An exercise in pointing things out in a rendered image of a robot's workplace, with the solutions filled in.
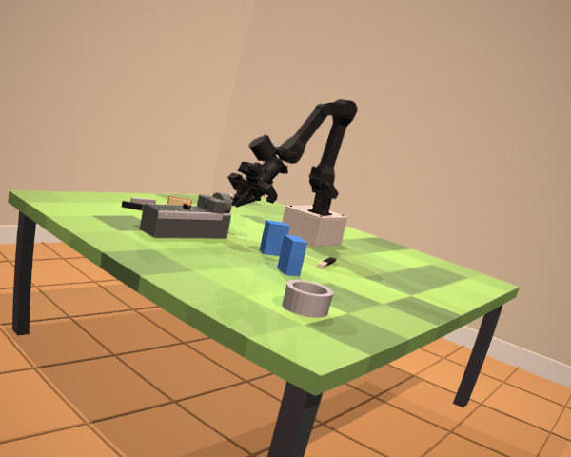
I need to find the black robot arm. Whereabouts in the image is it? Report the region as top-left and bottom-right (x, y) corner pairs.
(238, 99), (358, 216)

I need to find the blue rectangular block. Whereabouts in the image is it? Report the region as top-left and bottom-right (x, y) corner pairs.
(259, 220), (290, 256)
(277, 235), (307, 277)

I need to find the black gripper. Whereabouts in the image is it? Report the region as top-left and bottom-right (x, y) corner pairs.
(227, 166), (278, 208)

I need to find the grey hollow cylinder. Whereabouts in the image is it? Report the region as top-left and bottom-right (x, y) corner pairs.
(282, 280), (333, 318)

